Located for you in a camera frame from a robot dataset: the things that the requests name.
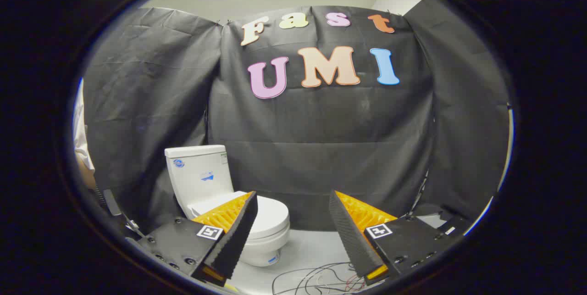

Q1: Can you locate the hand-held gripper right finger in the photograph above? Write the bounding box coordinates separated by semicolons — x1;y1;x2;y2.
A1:
328;190;454;286

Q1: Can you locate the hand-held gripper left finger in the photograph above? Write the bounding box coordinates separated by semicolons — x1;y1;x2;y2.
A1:
137;191;258;287

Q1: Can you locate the white toilet lid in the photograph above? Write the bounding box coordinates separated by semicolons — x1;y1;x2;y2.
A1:
190;191;290;240

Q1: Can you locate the white toilet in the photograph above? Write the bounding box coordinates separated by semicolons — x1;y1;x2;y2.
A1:
164;145;290;267

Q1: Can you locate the black flat panel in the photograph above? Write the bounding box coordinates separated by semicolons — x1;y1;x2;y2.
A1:
438;215;474;237

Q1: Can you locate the black backdrop cloth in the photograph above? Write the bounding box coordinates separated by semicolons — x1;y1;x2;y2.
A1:
83;0;510;234

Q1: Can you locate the person's white clothing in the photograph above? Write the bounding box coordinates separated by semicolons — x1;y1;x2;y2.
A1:
73;79;96;190

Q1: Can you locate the tangle of floor cables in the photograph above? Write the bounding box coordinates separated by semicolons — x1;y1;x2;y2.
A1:
272;262;381;295

